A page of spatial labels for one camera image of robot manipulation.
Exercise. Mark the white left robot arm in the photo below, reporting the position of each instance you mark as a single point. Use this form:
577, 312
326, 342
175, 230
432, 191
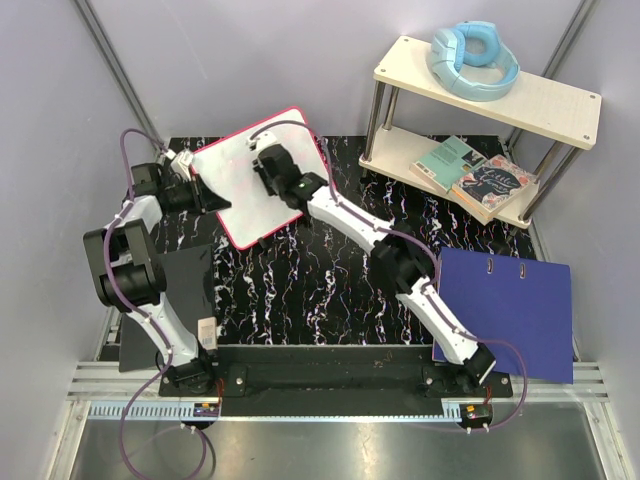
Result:
128, 274

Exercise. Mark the white barcode label tag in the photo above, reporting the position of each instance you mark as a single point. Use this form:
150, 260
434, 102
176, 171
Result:
208, 333

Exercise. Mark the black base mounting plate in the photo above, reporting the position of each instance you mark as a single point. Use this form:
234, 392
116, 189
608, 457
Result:
339, 382

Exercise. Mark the light blue headphones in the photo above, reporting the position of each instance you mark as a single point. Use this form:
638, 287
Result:
475, 44

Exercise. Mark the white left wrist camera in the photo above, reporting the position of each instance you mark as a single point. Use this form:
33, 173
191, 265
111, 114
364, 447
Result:
182, 163

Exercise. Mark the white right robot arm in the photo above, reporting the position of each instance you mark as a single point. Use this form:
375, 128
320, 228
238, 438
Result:
397, 261

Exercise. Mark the teal paperback book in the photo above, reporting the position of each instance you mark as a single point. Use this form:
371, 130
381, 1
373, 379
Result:
442, 167

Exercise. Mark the navy floral book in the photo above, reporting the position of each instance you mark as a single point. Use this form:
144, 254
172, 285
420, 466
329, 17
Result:
491, 187

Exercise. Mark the pink-framed whiteboard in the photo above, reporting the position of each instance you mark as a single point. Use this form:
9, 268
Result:
230, 168

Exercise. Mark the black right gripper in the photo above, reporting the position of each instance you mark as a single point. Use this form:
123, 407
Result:
259, 170

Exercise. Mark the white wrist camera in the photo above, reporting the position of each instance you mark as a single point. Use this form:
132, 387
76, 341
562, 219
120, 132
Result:
261, 141
182, 163

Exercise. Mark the black flat panel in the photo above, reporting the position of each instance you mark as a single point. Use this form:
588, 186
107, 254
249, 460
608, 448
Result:
190, 277

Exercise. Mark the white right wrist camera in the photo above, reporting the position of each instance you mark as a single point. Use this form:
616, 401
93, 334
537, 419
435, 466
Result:
261, 141

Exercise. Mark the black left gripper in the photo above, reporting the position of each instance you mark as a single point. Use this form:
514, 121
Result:
204, 200

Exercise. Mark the blue ring binder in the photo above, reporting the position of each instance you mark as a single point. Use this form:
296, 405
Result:
525, 302

